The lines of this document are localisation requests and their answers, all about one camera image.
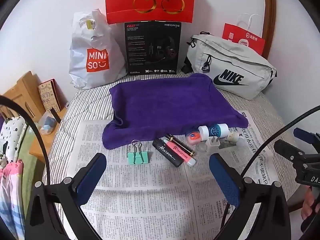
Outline patterned notebook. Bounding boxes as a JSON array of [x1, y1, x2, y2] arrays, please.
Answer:
[[38, 79, 62, 113]]

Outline black gold tube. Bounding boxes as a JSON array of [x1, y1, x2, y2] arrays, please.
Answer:
[[165, 134, 195, 157]]

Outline white charger plug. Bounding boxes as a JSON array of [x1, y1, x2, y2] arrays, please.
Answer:
[[206, 136, 221, 152]]

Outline white floral pouch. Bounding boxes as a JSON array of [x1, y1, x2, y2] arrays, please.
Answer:
[[0, 116, 28, 163]]

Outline small orange jar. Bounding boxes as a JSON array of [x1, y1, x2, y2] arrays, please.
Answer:
[[185, 130, 202, 144]]

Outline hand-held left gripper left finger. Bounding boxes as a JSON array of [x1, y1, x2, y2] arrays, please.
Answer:
[[25, 152, 108, 240]]

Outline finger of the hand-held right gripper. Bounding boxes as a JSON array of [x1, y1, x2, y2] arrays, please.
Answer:
[[274, 139, 320, 165], [293, 127, 320, 147]]

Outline red cherry print gift bag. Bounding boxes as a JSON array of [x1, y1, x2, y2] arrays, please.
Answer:
[[104, 0, 196, 25]]

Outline black lighter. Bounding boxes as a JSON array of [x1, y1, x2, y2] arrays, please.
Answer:
[[152, 139, 184, 167]]

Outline green mat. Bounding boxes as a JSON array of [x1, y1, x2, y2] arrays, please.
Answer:
[[19, 140, 47, 195]]

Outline red paper bag white handles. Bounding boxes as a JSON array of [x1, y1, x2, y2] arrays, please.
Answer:
[[222, 13, 265, 56]]

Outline brown wooden headboard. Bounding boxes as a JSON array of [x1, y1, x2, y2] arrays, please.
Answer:
[[260, 0, 277, 60]]

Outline wooden bedside table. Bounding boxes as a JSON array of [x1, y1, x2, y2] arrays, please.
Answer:
[[0, 71, 66, 165]]

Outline white blue bottle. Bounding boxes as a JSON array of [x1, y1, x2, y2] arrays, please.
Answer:
[[199, 123, 229, 140]]

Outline black headset box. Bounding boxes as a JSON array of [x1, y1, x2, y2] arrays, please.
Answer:
[[124, 20, 182, 75]]

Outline newspaper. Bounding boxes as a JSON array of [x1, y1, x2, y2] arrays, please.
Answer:
[[66, 110, 283, 240]]

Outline grey waist bag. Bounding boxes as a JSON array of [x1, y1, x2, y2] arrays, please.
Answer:
[[184, 31, 277, 100]]

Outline blue box in plastic bag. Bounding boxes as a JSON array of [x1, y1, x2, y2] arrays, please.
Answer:
[[37, 111, 59, 135]]

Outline person's right hand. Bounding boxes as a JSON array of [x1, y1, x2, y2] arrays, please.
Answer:
[[301, 186, 320, 220]]

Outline pink cloth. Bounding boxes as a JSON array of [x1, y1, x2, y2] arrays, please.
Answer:
[[0, 161, 25, 230]]

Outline green binder clip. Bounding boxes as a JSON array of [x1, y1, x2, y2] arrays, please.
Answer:
[[127, 139, 150, 165]]

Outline pink flashlight ear pick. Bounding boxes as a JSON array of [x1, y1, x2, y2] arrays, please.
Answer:
[[161, 137, 196, 167]]

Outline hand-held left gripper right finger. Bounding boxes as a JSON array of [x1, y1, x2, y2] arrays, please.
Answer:
[[209, 152, 292, 240]]

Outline purple towel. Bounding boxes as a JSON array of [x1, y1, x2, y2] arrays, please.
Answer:
[[102, 73, 249, 150]]

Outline small white bottle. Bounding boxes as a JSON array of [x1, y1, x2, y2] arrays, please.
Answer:
[[226, 130, 240, 143]]

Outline white plastic shopping bag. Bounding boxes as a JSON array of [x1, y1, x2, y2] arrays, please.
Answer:
[[69, 8, 128, 90]]

